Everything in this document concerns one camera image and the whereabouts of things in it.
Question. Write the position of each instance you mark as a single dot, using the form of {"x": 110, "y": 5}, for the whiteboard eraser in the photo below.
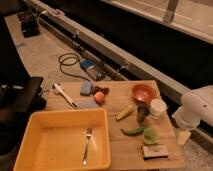
{"x": 154, "y": 151}

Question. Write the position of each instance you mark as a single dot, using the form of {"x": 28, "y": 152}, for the orange fruit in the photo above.
{"x": 99, "y": 97}

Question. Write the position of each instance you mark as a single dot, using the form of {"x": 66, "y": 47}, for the dark grapes bunch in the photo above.
{"x": 104, "y": 90}

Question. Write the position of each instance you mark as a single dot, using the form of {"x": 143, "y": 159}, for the blue electronic box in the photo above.
{"x": 92, "y": 70}

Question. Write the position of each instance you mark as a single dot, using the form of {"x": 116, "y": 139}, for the yellow banana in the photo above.
{"x": 125, "y": 112}

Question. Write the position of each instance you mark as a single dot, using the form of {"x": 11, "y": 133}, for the orange bowl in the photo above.
{"x": 143, "y": 93}

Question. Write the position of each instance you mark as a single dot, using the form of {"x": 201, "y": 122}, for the dark metal cup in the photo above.
{"x": 142, "y": 113}

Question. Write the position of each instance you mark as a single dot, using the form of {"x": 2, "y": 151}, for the metal fork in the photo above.
{"x": 88, "y": 137}

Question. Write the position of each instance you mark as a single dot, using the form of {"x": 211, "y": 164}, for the green chili pepper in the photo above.
{"x": 133, "y": 132}

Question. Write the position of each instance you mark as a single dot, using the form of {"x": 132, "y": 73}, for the wooden board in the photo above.
{"x": 126, "y": 153}

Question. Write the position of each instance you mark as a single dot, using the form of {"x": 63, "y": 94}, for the yellow plastic bin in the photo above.
{"x": 55, "y": 141}

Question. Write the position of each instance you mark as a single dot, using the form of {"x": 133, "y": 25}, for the black chair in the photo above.
{"x": 28, "y": 100}

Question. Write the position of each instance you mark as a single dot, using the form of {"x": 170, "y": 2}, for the black power box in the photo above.
{"x": 30, "y": 28}

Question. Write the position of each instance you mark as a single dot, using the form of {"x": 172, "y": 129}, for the white handled spatula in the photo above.
{"x": 75, "y": 105}

